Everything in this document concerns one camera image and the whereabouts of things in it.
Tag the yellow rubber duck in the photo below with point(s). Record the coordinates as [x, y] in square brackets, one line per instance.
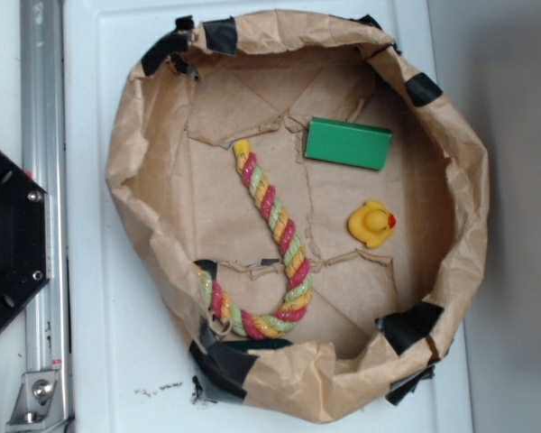
[372, 224]

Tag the brown paper bag bin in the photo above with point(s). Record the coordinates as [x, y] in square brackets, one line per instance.
[377, 316]

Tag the green rectangular block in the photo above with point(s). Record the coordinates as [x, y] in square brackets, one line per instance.
[348, 144]

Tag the multicolour twisted rope toy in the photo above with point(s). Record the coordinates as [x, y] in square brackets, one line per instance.
[293, 256]

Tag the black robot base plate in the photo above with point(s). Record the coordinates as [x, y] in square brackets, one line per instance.
[23, 240]

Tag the aluminium extrusion rail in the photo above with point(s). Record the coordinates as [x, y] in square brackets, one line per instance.
[47, 318]

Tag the metal corner bracket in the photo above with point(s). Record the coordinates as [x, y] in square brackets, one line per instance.
[38, 406]

